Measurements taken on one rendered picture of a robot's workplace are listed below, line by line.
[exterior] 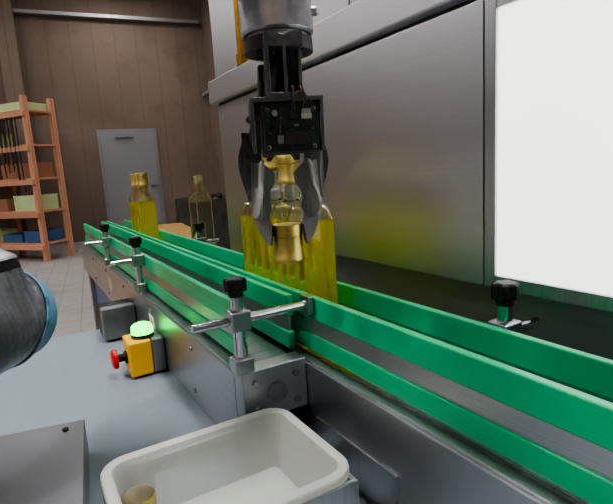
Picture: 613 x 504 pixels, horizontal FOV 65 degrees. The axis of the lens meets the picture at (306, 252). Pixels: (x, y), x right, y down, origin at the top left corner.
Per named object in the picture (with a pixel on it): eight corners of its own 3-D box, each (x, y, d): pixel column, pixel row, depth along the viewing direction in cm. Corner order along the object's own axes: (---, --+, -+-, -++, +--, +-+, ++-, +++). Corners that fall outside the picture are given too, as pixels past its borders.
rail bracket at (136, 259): (149, 293, 113) (142, 236, 111) (116, 299, 110) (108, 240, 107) (145, 290, 117) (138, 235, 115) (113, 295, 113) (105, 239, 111)
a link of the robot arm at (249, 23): (237, 8, 52) (311, 8, 53) (240, 53, 53) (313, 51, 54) (237, -18, 45) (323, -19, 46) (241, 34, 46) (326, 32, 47)
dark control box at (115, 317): (139, 336, 122) (135, 303, 121) (105, 343, 118) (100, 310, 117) (132, 328, 129) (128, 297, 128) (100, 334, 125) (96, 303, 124)
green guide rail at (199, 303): (249, 360, 67) (244, 303, 65) (242, 361, 66) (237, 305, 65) (88, 240, 216) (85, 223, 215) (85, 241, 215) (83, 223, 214)
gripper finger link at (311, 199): (311, 248, 50) (293, 160, 49) (304, 241, 56) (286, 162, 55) (340, 242, 51) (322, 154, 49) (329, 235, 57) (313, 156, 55)
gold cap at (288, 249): (272, 259, 58) (270, 223, 57) (302, 257, 58) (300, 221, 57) (275, 265, 54) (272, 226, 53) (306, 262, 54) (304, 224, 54)
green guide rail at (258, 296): (295, 347, 70) (292, 294, 69) (289, 349, 70) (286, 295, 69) (105, 238, 220) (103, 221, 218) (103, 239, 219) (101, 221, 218)
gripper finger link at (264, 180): (245, 249, 49) (252, 157, 48) (244, 241, 55) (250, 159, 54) (275, 251, 50) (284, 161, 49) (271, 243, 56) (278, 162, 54)
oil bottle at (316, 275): (341, 338, 74) (334, 198, 71) (309, 346, 72) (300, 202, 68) (322, 329, 79) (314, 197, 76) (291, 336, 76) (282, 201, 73)
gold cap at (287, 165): (304, 182, 76) (302, 154, 75) (284, 184, 74) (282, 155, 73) (294, 183, 79) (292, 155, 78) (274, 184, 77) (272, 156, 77)
